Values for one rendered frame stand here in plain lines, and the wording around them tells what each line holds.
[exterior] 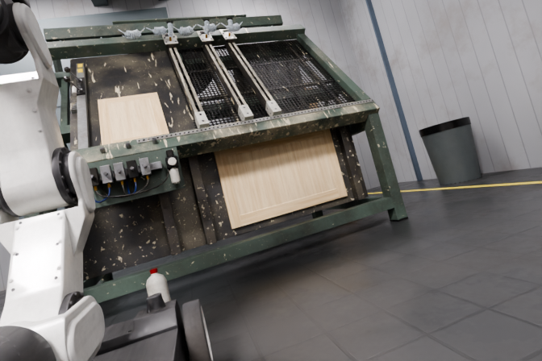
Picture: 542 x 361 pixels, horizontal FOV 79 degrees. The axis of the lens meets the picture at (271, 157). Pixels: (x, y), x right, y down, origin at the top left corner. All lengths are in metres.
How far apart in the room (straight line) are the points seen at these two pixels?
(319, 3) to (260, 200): 4.79
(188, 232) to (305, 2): 5.01
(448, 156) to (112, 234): 3.27
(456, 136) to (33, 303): 3.75
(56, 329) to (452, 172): 3.76
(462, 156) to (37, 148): 3.73
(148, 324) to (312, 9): 5.89
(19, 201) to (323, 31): 5.74
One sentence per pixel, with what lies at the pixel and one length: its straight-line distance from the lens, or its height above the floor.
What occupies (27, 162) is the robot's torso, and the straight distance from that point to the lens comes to 0.91.
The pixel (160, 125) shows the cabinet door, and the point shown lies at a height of 0.99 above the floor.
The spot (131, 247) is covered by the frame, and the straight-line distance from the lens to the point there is 2.20.
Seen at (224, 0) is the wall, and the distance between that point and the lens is 6.06.
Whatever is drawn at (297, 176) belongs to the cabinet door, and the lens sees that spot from 2.36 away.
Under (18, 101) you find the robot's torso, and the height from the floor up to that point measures 0.78.
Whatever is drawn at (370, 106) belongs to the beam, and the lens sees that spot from 2.50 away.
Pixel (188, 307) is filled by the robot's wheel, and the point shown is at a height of 0.20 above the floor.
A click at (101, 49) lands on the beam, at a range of 2.96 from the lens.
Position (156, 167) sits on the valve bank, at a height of 0.71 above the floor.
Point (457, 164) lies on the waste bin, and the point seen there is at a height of 0.19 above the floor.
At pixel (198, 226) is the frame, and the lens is 2.20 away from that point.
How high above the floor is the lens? 0.46
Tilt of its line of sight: 5 degrees up
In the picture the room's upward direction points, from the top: 14 degrees counter-clockwise
